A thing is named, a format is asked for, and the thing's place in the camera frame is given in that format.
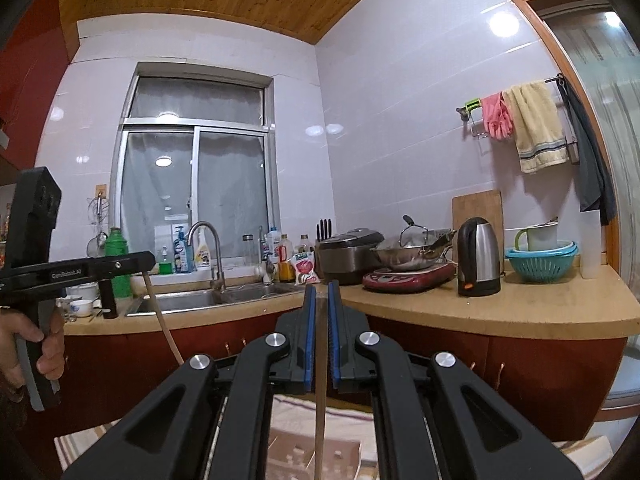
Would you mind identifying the sliding glass door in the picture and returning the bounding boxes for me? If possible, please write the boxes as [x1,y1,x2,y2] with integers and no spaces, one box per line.
[540,5,640,411]

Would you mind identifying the teal colander basket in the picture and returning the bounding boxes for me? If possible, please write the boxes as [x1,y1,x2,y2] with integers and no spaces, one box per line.
[504,241,579,284]

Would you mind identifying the white spray cleaner bottle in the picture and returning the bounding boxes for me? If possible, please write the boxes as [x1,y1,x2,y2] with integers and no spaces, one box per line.
[192,227,211,269]

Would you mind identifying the red induction cooker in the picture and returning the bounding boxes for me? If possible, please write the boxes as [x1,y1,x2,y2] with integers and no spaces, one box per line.
[362,262,457,292]

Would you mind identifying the person's left hand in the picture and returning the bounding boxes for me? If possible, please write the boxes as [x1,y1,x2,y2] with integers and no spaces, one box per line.
[0,306,66,387]

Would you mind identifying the grey rice cooker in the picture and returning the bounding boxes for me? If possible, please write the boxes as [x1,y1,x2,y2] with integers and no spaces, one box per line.
[317,229,386,286]

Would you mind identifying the wooden knife block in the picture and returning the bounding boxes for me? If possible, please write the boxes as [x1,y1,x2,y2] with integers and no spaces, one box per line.
[315,218,335,262]

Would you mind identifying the aluminium sliding window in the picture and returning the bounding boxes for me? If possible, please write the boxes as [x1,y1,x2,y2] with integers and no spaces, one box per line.
[112,62,279,274]

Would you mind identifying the white mug green handle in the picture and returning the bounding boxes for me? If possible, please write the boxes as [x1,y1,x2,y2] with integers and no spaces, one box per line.
[514,217,560,252]

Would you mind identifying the tall steel faucet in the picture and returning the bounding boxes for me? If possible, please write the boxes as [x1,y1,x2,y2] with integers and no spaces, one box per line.
[187,221,226,292]

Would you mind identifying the red wall cabinet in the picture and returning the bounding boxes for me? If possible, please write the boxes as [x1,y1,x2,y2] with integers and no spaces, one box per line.
[0,0,77,173]

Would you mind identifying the dark grey cloth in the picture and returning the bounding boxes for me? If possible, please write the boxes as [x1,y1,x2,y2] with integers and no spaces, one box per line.
[557,74,619,226]

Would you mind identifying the steel kitchen sink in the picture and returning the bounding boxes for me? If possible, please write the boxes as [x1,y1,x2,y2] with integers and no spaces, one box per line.
[125,282,302,317]

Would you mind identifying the blue dish soap bottle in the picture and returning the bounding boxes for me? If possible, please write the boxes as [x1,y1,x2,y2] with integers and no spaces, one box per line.
[173,225,191,274]

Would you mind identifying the steel electric kettle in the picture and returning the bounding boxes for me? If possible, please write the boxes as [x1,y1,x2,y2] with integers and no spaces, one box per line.
[457,217,503,297]

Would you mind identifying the red white snack bag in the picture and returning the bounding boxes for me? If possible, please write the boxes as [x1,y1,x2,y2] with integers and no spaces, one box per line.
[291,252,321,286]

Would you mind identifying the cooking oil bottle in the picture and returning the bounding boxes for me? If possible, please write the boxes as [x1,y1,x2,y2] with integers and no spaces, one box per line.
[278,234,296,282]

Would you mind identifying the long wooden chopstick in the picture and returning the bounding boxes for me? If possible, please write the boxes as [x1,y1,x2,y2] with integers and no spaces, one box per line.
[141,271,185,365]
[314,285,330,480]

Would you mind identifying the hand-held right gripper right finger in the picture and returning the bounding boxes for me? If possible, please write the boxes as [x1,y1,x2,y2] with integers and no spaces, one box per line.
[327,280,583,480]

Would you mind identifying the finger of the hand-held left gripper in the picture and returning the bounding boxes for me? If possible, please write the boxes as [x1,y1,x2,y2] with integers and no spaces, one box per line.
[89,251,157,286]

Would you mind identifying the green thermos flask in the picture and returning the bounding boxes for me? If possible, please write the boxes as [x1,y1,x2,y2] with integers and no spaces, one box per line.
[104,227,132,297]

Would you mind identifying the steel wok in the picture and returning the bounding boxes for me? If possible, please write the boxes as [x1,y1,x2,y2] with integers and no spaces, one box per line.
[370,229,459,271]

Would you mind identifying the white plastic container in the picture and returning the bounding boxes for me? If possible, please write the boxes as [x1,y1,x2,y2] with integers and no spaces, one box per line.
[580,210,601,280]

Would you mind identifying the metal towel rack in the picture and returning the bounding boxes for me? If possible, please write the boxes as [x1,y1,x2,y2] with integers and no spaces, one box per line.
[455,75,582,164]

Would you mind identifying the red kitchen counter cabinets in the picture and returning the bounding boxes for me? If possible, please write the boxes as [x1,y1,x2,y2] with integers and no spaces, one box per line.
[62,265,640,442]

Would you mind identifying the black thermos bottle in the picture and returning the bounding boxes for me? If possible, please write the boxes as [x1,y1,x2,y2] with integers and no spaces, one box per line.
[97,280,120,320]

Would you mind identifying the yellow towel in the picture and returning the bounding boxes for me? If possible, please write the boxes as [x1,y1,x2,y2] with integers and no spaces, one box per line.
[501,81,570,175]

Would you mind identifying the glass wok lid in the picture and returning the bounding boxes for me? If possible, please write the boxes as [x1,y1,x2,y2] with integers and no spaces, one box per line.
[398,215,432,249]

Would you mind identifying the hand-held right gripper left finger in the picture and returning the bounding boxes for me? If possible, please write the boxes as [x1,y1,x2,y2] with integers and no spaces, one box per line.
[60,284,318,480]

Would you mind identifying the wooden cutting board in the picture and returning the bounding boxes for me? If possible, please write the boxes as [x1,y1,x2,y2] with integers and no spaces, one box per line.
[452,189,504,267]

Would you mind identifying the pink perforated utensil holder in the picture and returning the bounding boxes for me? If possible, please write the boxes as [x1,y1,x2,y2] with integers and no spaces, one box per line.
[267,430,363,480]

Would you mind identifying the pink rubber gloves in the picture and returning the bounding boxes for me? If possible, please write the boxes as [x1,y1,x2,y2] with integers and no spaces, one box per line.
[480,91,515,141]

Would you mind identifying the stack of white bowls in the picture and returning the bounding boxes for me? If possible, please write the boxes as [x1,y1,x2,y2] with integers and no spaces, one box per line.
[65,282,99,302]

